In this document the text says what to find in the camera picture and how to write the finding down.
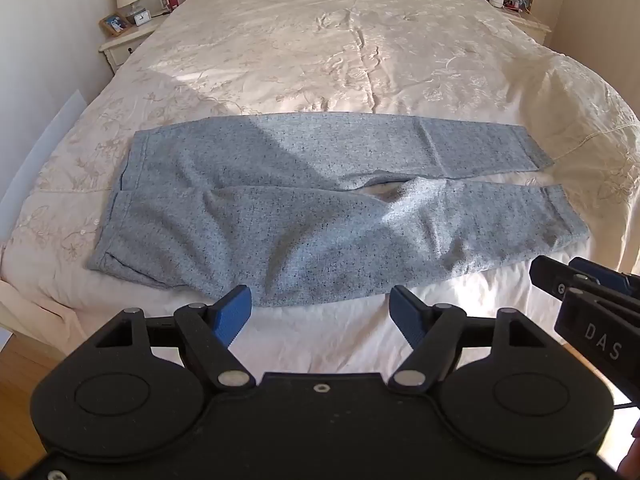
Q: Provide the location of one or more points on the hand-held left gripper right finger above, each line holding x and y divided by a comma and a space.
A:
406, 315

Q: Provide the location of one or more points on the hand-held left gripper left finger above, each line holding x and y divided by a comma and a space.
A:
232, 312

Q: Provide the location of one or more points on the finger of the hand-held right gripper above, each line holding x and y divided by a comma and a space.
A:
595, 267
550, 276

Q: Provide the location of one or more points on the grey-blue speckled pants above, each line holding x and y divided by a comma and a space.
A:
300, 210

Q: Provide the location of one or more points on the cream embroidered bedspread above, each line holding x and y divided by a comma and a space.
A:
350, 45

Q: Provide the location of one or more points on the cream nightstand with drawer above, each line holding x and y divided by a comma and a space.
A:
125, 45

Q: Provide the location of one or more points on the small white alarm clock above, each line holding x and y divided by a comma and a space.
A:
142, 18

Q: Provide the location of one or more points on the dark photo frame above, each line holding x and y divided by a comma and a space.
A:
519, 0

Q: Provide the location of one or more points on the wooden photo frame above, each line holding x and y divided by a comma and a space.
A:
115, 24

